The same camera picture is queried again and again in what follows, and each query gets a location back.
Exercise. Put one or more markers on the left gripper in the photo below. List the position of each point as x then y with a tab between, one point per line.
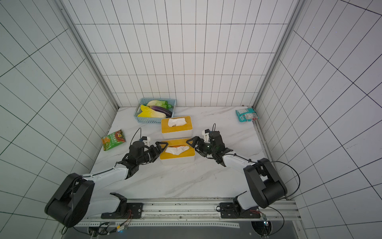
157	153

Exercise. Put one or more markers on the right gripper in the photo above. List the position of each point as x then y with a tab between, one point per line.
202	145

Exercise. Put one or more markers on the yellow box lid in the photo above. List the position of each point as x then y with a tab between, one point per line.
165	128
176	143

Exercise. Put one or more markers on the white tissue box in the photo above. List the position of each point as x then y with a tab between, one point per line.
177	160
178	134

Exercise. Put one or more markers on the orange tissue pack with sheet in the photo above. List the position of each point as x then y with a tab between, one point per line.
176	122

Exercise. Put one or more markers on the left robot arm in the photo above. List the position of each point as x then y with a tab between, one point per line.
82	196

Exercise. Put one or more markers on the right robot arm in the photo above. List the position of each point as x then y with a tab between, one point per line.
265	185

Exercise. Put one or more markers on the purple toy eggplant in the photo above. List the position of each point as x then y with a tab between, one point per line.
167	112

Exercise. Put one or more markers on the yellow toy cabbage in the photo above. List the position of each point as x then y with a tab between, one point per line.
147	112

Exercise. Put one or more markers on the blue plastic basket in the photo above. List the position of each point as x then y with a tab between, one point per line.
144	101

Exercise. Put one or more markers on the green toy lettuce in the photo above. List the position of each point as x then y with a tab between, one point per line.
160	103

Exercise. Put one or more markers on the green snack bag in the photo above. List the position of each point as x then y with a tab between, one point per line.
113	140

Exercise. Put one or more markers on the teal snack packet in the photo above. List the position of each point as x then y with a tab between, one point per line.
248	114

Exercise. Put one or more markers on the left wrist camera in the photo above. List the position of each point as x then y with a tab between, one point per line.
146	140

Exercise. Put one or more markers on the aluminium mounting rail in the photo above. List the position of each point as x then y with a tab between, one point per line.
215	212

